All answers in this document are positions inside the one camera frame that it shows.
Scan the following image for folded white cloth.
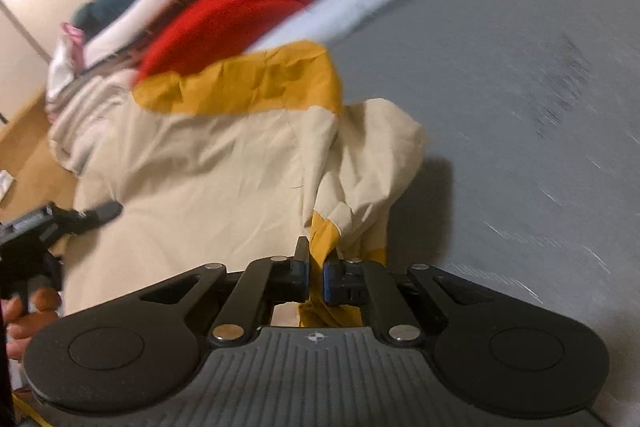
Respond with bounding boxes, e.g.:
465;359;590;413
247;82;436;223
82;0;228;70

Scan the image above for folded cream blanket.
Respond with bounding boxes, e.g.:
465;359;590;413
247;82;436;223
44;67;148;180

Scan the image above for cream and mustard jacket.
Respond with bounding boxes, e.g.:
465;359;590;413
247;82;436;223
47;39;430;344

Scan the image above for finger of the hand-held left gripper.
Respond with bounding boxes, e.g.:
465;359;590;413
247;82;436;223
51;200;124;234

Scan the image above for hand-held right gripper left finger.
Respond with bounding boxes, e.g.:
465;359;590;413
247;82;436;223
137;237;311;349

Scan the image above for folded red blanket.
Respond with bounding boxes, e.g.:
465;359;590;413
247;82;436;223
134;0;317;84

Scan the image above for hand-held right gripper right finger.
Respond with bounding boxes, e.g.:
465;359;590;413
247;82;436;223
321;256;494;350

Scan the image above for person's left hand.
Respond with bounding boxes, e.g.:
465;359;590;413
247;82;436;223
4;288;64;361

